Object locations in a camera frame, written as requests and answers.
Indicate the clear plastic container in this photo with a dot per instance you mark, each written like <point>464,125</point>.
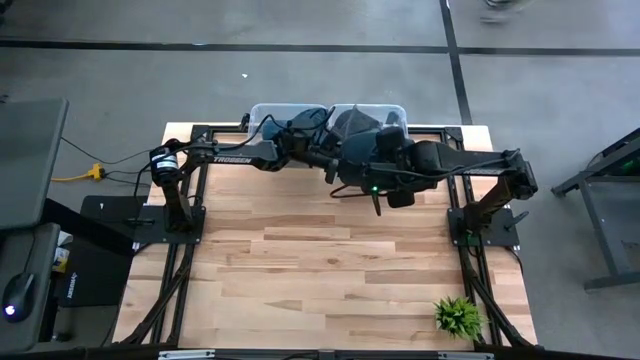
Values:
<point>255,117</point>
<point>397,117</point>

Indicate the dark computer desk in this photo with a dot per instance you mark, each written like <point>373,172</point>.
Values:
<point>42,300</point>

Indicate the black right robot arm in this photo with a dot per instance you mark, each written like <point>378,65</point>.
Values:
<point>480,170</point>

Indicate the black case with logo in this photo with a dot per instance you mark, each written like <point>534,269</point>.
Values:
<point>100,275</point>

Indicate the small yellow box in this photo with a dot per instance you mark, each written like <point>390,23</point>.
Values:
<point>61,260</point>

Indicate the grey metal stand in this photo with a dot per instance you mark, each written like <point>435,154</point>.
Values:
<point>601,230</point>

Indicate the black computer mouse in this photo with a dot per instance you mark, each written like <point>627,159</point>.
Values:
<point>19,295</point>

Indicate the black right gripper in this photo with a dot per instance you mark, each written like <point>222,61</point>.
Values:
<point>395,175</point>

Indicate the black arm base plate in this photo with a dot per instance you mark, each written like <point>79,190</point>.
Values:
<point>500,232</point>
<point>110,210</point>

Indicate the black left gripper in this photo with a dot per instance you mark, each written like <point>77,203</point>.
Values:
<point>322,155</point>

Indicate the black aluminium frame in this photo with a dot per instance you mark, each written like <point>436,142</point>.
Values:
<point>200,200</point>

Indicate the black box with green lights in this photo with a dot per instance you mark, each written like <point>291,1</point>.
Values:
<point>629,166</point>

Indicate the small artificial green plant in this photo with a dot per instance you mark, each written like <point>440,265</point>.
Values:
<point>457,317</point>

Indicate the dark grey draped garment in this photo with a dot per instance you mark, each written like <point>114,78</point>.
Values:
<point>360,147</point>

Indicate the silver aluminium bracket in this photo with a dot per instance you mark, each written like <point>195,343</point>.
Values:
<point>187,355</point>
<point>465,356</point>

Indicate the dark computer monitor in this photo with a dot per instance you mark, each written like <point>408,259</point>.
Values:
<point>30,160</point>

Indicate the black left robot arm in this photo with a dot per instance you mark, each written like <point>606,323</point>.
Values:
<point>232,160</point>

